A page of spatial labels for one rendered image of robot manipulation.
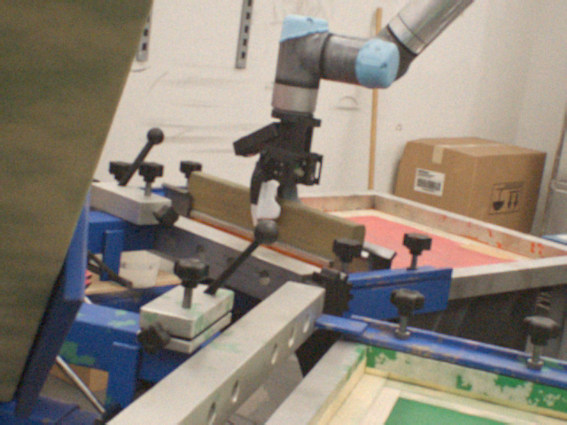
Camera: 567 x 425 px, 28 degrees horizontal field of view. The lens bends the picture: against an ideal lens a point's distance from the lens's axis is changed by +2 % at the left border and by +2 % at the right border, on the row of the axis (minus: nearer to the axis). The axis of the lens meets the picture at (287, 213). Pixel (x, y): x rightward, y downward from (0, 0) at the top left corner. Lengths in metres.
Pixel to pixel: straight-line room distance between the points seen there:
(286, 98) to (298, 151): 0.09
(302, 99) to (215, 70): 2.61
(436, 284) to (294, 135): 0.33
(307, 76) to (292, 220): 0.23
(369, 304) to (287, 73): 0.41
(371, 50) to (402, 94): 3.47
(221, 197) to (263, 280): 0.45
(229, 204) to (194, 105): 2.44
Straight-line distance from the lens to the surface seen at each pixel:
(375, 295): 1.68
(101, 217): 1.68
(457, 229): 2.36
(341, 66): 1.81
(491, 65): 5.75
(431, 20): 1.90
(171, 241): 1.71
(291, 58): 1.83
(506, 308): 2.12
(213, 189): 2.00
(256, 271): 1.56
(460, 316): 2.02
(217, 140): 4.50
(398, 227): 2.34
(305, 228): 1.84
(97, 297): 1.73
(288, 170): 1.85
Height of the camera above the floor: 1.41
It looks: 11 degrees down
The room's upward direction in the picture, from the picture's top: 8 degrees clockwise
